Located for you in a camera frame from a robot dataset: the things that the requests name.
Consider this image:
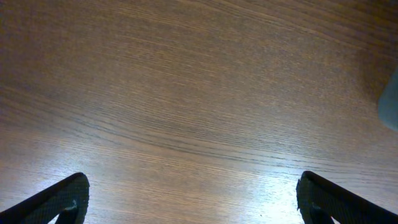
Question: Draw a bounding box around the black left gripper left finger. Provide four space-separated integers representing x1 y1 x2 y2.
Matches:
1 172 90 224

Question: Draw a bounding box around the grey plastic basket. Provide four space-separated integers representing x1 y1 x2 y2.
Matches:
377 69 398 131

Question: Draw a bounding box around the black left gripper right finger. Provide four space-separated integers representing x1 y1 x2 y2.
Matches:
296 170 397 224

